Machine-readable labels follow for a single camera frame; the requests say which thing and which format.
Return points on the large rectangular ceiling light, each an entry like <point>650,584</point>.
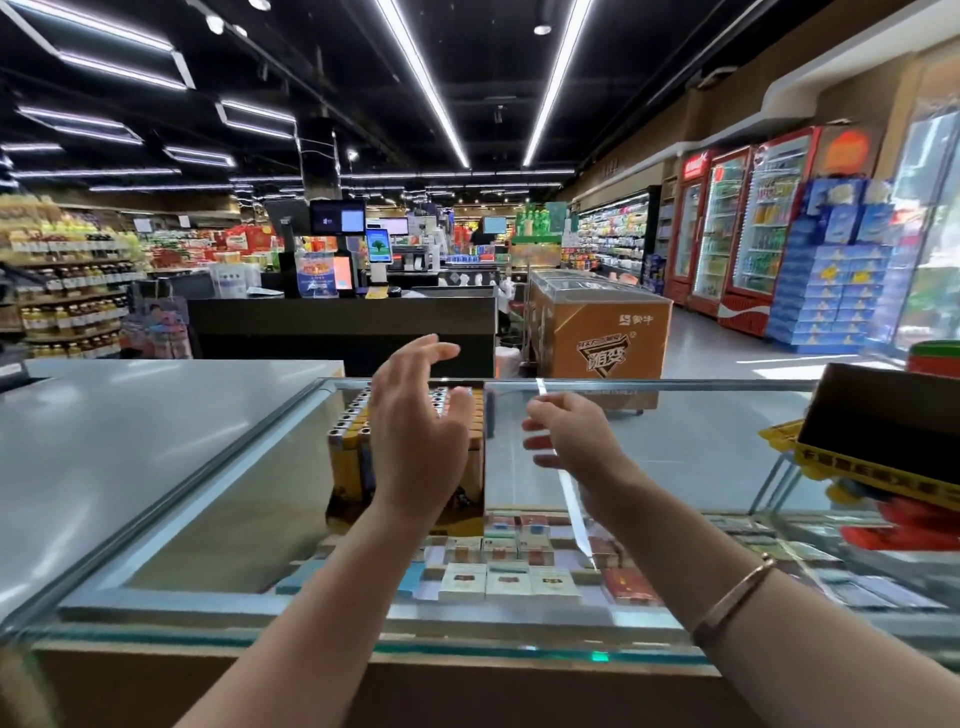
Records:
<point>90,27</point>

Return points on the stack of blue cartons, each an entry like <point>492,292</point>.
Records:
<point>833,270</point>

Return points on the row of yellow lighters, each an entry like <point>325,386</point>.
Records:
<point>348,435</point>

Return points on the pile of blue yellow lighters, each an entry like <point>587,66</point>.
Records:
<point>900,522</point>

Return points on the row of tan lighters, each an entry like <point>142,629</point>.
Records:
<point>471,450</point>

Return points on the grocery rack with bottles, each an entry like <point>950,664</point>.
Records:
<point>68,285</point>

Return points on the black yellow display box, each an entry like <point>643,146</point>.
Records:
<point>885,428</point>

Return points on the black checkout counter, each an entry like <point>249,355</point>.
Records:
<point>330,330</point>

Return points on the person's left forearm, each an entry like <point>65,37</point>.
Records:
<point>323,630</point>

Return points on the person's left hand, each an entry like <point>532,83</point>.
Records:
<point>420,443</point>

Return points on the person's right hand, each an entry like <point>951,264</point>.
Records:
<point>585,443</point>

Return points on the glass entrance doors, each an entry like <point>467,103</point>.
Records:
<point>933,225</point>

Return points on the person's right forearm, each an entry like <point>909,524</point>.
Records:
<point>780,615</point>

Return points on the open refrigerated chiller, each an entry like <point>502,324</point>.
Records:
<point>618,240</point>

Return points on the brown cardboard carton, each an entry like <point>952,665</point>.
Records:
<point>600,345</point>

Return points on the red green container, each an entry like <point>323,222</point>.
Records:
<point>935,357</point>

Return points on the black checkout monitor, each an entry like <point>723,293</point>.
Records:
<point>339,218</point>

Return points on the blue poster screen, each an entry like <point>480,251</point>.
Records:
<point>317,275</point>

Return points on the blue yellow lighter display box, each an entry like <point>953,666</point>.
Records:
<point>348,465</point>

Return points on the hanging plastic bags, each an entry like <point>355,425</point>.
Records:
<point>155,330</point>

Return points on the orange round sign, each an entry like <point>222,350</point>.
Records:
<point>845,153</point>

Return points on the row of cigarette packs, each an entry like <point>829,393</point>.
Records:
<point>510,570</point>

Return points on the small checkout screen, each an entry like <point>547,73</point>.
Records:
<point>378,245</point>

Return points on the long ceiling light strip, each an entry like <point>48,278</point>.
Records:
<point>423,83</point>
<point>558,83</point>

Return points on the red drink fridge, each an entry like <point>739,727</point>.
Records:
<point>720,233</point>
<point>768,237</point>
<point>687,233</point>

